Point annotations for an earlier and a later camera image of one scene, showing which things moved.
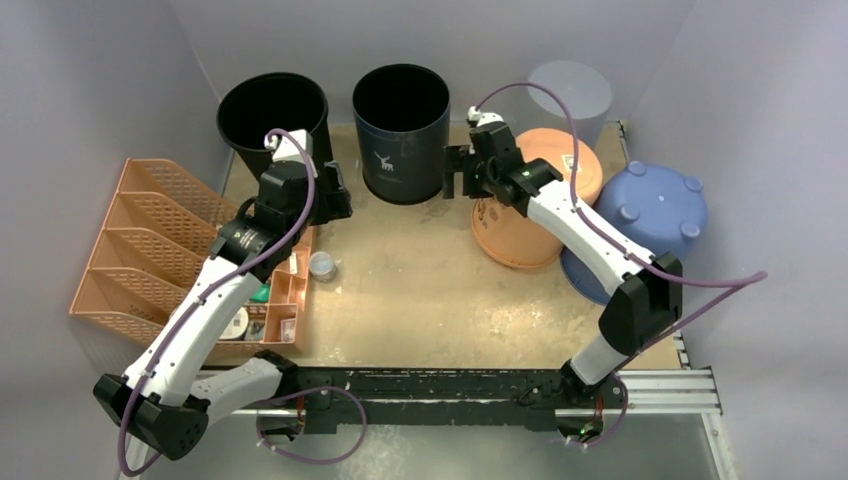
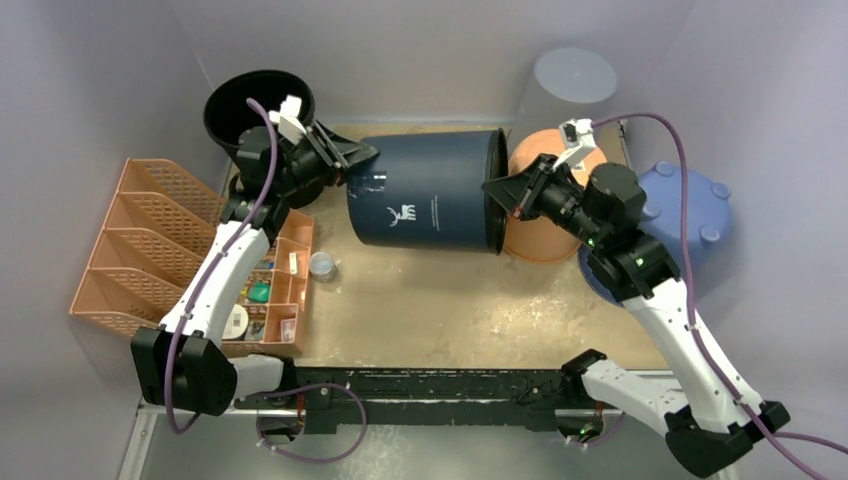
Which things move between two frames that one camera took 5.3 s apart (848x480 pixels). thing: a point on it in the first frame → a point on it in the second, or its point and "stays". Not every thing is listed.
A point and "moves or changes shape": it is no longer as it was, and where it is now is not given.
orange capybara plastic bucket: x=511 y=238 stays
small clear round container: x=322 y=266 stays
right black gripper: x=454 y=171 → x=530 y=191
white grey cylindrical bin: x=587 y=93 moves or changes shape
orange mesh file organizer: x=155 y=238 stays
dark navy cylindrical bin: x=402 y=114 → x=426 y=188
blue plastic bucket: x=654 y=207 moves or changes shape
